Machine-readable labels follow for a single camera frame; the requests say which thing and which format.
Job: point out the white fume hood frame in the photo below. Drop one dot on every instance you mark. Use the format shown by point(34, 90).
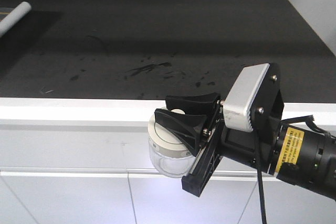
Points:
point(81, 78)

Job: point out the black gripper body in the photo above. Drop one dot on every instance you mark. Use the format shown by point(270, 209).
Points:
point(255, 149)

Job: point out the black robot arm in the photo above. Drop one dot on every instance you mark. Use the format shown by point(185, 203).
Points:
point(294, 150)

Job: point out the glass jar with white lid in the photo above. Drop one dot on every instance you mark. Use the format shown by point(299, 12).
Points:
point(168, 155)

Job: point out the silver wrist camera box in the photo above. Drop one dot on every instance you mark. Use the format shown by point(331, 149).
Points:
point(237, 105)

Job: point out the white paper roll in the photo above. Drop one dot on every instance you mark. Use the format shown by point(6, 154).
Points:
point(10, 16)

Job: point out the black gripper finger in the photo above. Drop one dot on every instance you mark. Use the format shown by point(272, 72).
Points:
point(187, 128)
point(193, 105)

